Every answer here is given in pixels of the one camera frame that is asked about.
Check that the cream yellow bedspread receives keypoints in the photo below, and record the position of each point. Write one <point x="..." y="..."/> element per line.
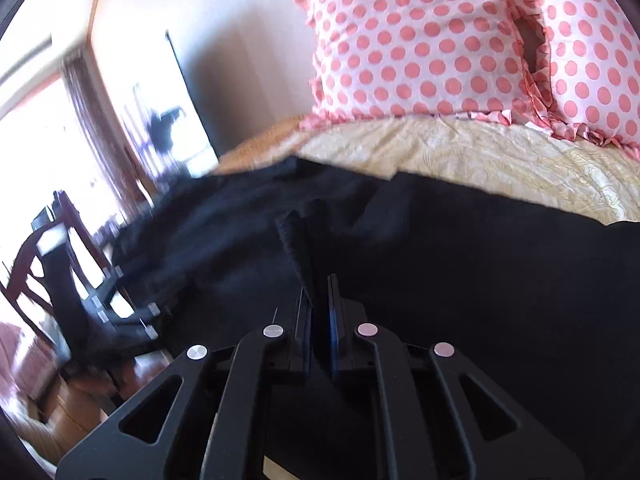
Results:
<point x="514" y="161"/>

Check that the dark wooden chair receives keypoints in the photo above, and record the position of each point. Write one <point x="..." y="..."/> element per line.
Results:
<point x="63" y="286"/>

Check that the polka dot pillow near window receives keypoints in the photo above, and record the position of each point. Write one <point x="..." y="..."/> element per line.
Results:
<point x="392" y="58"/>

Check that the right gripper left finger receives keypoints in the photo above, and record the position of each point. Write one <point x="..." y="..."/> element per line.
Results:
<point x="300" y="353"/>

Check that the wall mirror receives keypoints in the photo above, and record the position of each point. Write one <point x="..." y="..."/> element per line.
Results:
<point x="160" y="119"/>

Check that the polka dot pillow near door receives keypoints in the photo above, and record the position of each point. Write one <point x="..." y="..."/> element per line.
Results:
<point x="587" y="70"/>

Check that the black pants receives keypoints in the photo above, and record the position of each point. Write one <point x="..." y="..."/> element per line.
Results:
<point x="545" y="302"/>

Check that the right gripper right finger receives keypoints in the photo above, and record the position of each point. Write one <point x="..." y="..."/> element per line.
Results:
<point x="342" y="317"/>

